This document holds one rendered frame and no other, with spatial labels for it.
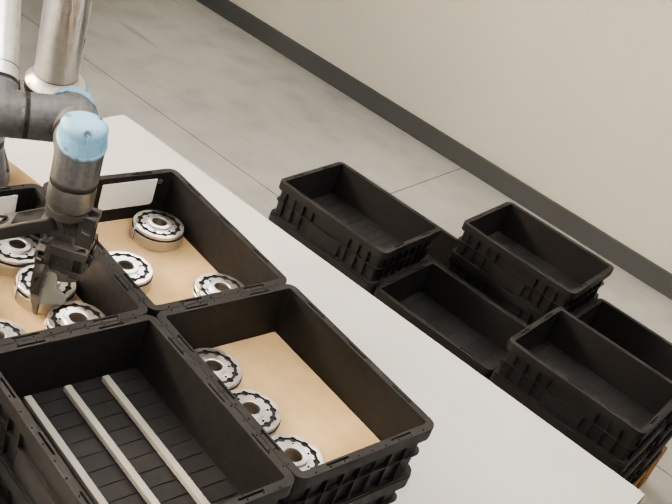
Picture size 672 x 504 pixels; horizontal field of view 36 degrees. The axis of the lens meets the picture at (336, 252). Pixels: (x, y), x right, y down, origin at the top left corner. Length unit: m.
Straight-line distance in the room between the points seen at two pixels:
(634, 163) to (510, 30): 0.81
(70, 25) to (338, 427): 0.87
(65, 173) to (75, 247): 0.14
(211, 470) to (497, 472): 0.65
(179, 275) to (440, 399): 0.59
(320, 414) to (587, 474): 0.63
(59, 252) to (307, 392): 0.48
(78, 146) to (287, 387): 0.55
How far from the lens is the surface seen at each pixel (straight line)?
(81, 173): 1.62
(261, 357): 1.84
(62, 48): 2.00
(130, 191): 2.07
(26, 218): 1.72
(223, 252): 1.99
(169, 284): 1.95
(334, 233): 2.85
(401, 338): 2.26
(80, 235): 1.69
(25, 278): 1.83
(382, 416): 1.75
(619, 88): 4.53
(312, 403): 1.78
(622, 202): 4.61
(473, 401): 2.18
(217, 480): 1.59
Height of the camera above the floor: 1.94
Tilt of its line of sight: 30 degrees down
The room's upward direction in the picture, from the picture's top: 20 degrees clockwise
